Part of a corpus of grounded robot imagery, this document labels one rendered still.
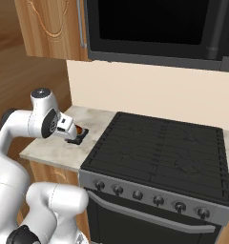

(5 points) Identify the black microwave oven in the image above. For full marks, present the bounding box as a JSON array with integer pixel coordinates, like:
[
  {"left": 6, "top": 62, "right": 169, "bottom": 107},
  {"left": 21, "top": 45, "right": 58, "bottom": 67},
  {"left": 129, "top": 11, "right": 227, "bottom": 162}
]
[{"left": 83, "top": 0, "right": 229, "bottom": 74}]

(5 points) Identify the dark round stove knob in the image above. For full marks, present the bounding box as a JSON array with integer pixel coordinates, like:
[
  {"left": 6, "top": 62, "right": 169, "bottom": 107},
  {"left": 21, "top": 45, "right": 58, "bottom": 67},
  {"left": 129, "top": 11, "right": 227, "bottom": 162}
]
[
  {"left": 197, "top": 207, "right": 211, "bottom": 221},
  {"left": 94, "top": 179, "right": 106, "bottom": 191},
  {"left": 174, "top": 201, "right": 187, "bottom": 214},
  {"left": 132, "top": 190, "right": 144, "bottom": 201},
  {"left": 112, "top": 184, "right": 125, "bottom": 196},
  {"left": 152, "top": 194, "right": 165, "bottom": 208}
]

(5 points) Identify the grey oven door handle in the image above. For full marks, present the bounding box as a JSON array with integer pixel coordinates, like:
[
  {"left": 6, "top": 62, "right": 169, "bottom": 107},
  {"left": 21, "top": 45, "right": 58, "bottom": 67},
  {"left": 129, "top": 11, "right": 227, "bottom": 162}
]
[{"left": 86, "top": 189, "right": 218, "bottom": 234}]

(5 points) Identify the black and grey stove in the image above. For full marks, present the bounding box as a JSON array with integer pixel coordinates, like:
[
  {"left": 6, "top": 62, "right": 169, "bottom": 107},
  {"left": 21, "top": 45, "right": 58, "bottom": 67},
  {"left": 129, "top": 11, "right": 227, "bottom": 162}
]
[{"left": 78, "top": 111, "right": 229, "bottom": 244}]

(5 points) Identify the dark grey microwave handle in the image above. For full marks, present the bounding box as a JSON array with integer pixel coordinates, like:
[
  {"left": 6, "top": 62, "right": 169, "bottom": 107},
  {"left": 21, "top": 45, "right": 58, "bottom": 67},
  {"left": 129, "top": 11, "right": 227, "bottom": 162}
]
[{"left": 205, "top": 0, "right": 229, "bottom": 61}]

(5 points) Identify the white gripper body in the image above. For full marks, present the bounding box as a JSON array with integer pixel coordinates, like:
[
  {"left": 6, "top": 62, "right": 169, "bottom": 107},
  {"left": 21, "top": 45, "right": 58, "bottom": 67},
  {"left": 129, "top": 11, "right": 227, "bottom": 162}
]
[{"left": 56, "top": 121, "right": 79, "bottom": 141}]

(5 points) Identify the carved wooden cupboard door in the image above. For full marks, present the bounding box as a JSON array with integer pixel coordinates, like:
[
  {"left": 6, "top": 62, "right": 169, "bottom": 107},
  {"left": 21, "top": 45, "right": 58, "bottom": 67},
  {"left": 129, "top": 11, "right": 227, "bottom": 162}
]
[{"left": 13, "top": 0, "right": 90, "bottom": 62}]

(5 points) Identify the black oven door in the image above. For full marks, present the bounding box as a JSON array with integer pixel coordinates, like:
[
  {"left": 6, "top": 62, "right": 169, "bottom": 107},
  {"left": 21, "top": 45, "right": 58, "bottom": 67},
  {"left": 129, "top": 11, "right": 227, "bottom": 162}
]
[{"left": 85, "top": 188, "right": 223, "bottom": 244}]

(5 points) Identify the grey cupboard door handle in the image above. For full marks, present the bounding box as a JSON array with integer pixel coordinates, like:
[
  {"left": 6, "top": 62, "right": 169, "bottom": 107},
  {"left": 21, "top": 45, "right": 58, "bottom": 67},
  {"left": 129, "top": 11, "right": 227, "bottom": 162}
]
[{"left": 75, "top": 0, "right": 88, "bottom": 50}]

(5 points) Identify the dark grey digital scale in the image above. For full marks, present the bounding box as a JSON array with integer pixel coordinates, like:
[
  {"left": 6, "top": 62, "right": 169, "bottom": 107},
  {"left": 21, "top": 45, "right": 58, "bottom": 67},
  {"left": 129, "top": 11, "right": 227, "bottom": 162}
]
[{"left": 66, "top": 128, "right": 90, "bottom": 146}]

